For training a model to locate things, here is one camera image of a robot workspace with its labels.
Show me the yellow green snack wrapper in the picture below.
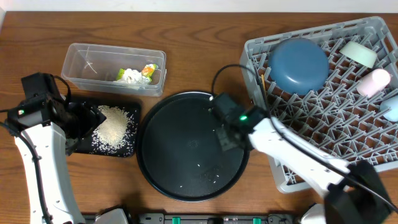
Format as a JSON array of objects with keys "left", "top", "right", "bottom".
[{"left": 116, "top": 63, "right": 159, "bottom": 84}]

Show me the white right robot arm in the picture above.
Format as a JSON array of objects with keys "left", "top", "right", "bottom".
[{"left": 210, "top": 93, "right": 397, "bottom": 224}]

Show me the blue plate with rice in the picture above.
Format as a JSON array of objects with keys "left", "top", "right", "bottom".
[{"left": 268, "top": 39, "right": 329, "bottom": 95}]

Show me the green bowl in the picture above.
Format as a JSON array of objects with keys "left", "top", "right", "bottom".
[{"left": 340, "top": 41, "right": 377, "bottom": 68}]

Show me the clear plastic waste bin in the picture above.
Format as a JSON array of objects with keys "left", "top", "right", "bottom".
[{"left": 61, "top": 43, "right": 167, "bottom": 96}]

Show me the black rectangular tray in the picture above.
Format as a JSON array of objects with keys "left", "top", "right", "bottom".
[{"left": 72, "top": 96, "right": 141, "bottom": 155}]

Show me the wooden chopstick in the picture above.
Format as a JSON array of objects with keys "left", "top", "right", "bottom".
[{"left": 261, "top": 74, "right": 266, "bottom": 96}]

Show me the pile of white rice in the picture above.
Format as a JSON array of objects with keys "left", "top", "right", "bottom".
[{"left": 91, "top": 105, "right": 137, "bottom": 157}]

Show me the light blue cup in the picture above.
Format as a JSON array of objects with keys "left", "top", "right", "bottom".
[{"left": 380, "top": 95, "right": 398, "bottom": 122}]

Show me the black aluminium rail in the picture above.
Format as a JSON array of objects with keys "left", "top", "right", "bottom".
[{"left": 82, "top": 212, "right": 295, "bottom": 224}]

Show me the grey plastic dishwasher rack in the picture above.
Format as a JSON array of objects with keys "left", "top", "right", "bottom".
[{"left": 239, "top": 16, "right": 398, "bottom": 194}]

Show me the pink cup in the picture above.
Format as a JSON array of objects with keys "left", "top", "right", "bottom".
[{"left": 357, "top": 68, "right": 391, "bottom": 98}]

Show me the white paper napkin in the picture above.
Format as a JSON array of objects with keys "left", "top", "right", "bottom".
[{"left": 115, "top": 68, "right": 152, "bottom": 85}]

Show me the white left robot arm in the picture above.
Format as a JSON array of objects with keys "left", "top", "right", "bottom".
[{"left": 1, "top": 72, "right": 132, "bottom": 223}]

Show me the round black serving tray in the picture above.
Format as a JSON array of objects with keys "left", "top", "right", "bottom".
[{"left": 136, "top": 91, "right": 249, "bottom": 202}]

